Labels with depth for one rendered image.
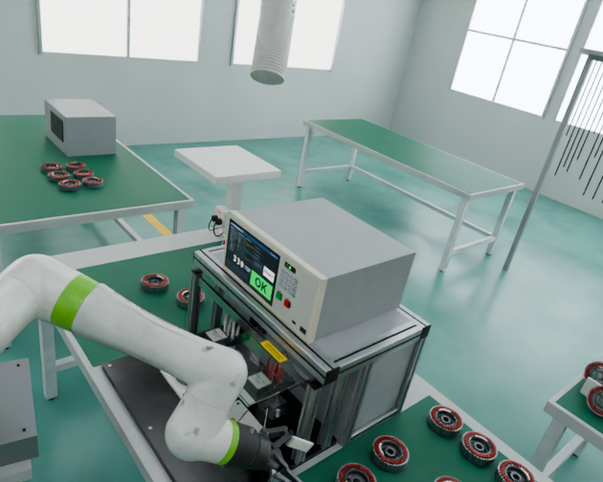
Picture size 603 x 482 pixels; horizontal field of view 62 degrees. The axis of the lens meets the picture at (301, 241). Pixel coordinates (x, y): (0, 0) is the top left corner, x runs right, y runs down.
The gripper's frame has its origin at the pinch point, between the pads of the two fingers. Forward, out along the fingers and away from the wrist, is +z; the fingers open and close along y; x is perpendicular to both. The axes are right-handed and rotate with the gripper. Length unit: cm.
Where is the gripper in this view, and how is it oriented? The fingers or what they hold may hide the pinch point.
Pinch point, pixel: (315, 469)
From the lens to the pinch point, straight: 132.4
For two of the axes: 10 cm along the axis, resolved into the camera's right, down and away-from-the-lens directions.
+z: 7.4, 4.5, 5.0
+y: 2.8, 4.7, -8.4
